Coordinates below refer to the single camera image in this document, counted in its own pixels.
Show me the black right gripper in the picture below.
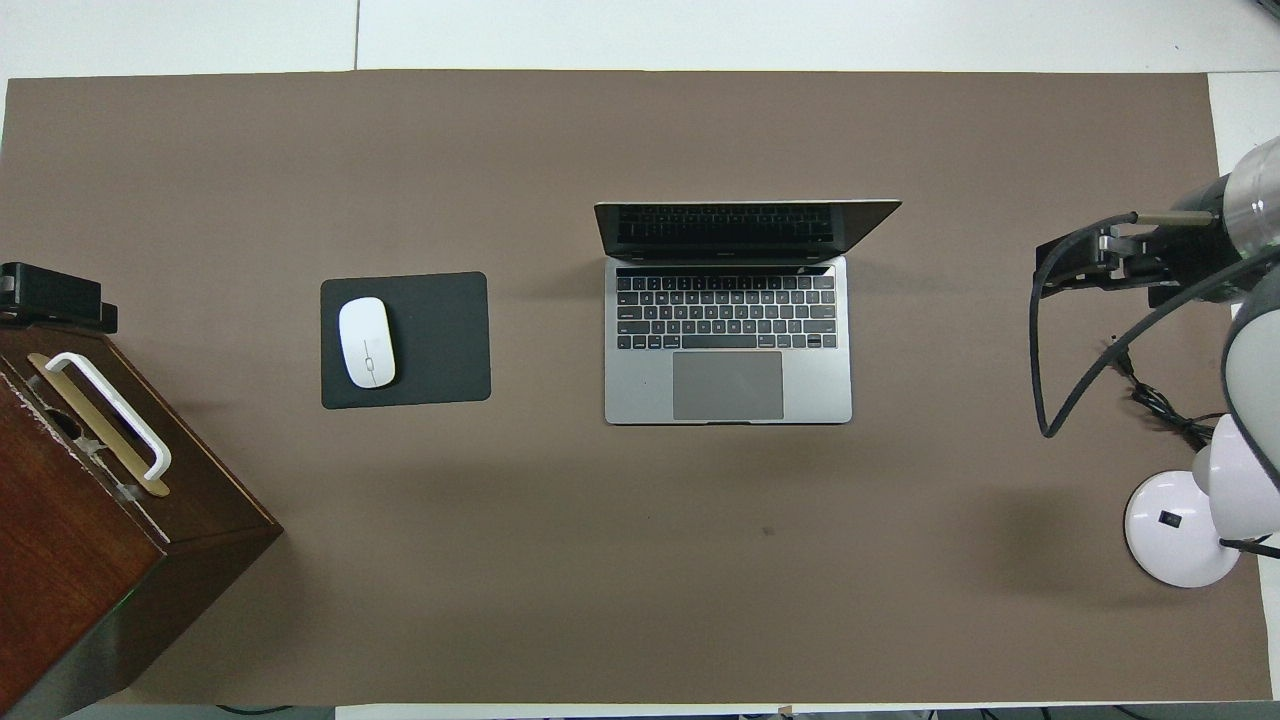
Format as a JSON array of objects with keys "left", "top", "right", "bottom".
[{"left": 1035, "top": 205, "right": 1239, "bottom": 307}]

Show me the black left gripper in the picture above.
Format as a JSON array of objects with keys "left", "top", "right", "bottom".
[{"left": 0, "top": 262, "right": 118, "bottom": 334}]

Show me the grey aluminium laptop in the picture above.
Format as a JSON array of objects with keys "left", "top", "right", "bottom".
[{"left": 594, "top": 199, "right": 903, "bottom": 426}]

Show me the dark wooden box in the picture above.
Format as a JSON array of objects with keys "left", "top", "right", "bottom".
[{"left": 0, "top": 312, "right": 284, "bottom": 720}]

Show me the white desk lamp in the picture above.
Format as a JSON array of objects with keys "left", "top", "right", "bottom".
[{"left": 1125, "top": 413, "right": 1280, "bottom": 589}]

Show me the white computer mouse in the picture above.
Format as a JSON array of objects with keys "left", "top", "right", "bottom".
[{"left": 338, "top": 297, "right": 397, "bottom": 390}]

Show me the black mouse pad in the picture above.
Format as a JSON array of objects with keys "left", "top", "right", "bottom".
[{"left": 320, "top": 271, "right": 492, "bottom": 410}]

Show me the brown table mat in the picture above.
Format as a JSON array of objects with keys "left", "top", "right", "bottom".
[{"left": 0, "top": 70, "right": 1273, "bottom": 706}]

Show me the brass handle plate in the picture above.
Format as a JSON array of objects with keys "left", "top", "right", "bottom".
[{"left": 27, "top": 352, "right": 171, "bottom": 498}]

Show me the white box handle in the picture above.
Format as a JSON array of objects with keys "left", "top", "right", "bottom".
[{"left": 45, "top": 352, "right": 173, "bottom": 483}]

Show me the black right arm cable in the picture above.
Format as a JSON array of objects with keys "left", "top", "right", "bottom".
[{"left": 1030, "top": 210, "right": 1280, "bottom": 439}]

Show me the black lamp power cable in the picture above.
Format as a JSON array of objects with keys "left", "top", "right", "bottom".
[{"left": 1105, "top": 335, "right": 1226, "bottom": 451}]

